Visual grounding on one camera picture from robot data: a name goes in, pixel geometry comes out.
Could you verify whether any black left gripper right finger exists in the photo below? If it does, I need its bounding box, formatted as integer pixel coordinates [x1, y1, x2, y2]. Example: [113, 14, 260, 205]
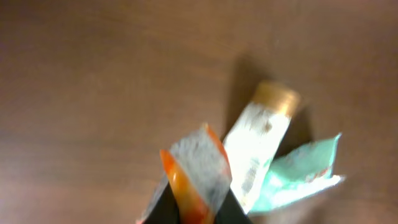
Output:
[215, 190, 252, 224]

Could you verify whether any mint green wipes pack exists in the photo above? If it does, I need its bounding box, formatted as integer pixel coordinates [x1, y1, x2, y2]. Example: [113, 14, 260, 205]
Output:
[248, 133, 345, 214]

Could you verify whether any small orange box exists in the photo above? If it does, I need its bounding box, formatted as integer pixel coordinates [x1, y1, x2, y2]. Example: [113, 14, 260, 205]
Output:
[138, 124, 232, 224]

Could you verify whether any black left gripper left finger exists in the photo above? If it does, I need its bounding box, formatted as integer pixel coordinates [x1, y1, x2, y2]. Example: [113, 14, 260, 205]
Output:
[143, 184, 180, 224]

